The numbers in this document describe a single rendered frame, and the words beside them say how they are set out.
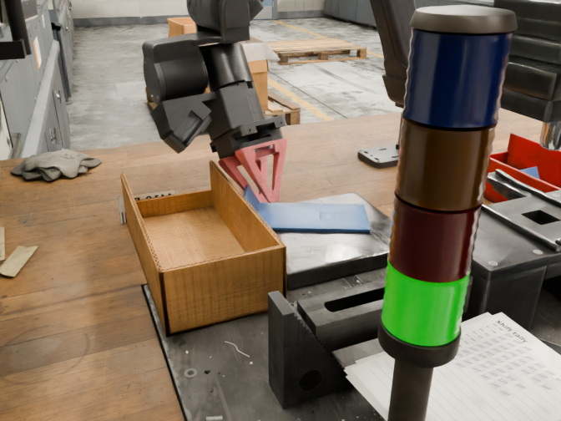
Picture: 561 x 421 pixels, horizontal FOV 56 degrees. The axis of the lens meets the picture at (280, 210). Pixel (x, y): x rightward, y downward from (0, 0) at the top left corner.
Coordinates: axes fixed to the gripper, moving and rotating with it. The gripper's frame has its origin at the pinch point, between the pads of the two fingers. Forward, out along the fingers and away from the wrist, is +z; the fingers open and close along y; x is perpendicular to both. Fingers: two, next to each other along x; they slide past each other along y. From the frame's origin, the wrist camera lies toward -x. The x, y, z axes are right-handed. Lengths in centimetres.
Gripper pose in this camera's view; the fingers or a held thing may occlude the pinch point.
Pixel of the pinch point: (265, 197)
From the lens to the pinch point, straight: 68.3
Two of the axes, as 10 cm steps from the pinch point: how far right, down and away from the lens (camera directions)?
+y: 4.9, -1.1, -8.6
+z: 2.9, 9.5, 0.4
